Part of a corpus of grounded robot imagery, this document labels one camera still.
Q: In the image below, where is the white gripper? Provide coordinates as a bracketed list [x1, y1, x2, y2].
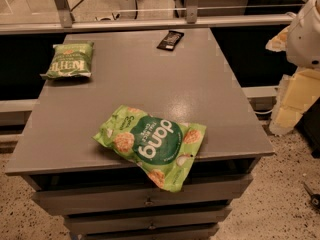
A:
[265, 0, 320, 135]

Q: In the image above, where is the green dang rice chip bag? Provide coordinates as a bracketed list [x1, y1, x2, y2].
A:
[94, 105, 206, 192]

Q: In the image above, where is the black rxbar chocolate bar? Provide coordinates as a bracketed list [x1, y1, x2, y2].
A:
[157, 30, 184, 51]

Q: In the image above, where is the green kettle chips bag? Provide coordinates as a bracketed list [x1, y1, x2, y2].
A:
[41, 42, 94, 79]

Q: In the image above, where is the grey low side shelf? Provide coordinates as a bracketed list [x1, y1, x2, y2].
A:
[242, 86, 277, 111]

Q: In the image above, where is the black tool on floor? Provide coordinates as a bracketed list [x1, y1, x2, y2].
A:
[303, 183, 320, 209]

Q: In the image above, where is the top grey drawer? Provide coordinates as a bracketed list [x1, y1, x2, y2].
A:
[32, 174, 253, 215]

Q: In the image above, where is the grey drawer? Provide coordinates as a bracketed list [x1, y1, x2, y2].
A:
[65, 206, 231, 234]
[85, 224, 219, 240]
[32, 174, 253, 215]

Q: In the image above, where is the bottom grey drawer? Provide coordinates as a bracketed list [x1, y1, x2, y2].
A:
[85, 224, 219, 240]

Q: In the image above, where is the middle grey drawer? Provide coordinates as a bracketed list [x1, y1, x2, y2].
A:
[65, 206, 231, 234]

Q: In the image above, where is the grey drawer cabinet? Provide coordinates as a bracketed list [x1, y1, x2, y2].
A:
[6, 29, 273, 240]

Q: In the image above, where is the grey metal railing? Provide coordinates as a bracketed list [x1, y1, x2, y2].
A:
[0, 0, 294, 35]

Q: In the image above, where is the white cable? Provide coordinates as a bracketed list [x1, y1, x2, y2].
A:
[254, 107, 274, 116]

